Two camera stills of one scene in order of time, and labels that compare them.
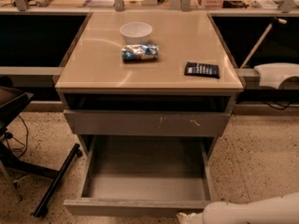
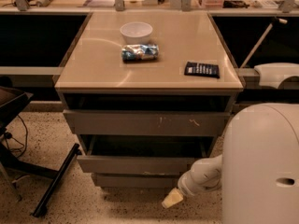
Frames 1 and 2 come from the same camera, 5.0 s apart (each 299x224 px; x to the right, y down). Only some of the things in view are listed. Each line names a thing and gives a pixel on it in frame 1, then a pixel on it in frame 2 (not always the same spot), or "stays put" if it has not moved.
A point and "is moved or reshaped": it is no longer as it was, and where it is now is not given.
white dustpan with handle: (272, 75) stays put
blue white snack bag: (139, 52) stays put
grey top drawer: (146, 123) stays put
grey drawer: (144, 176) is moved or reshaped
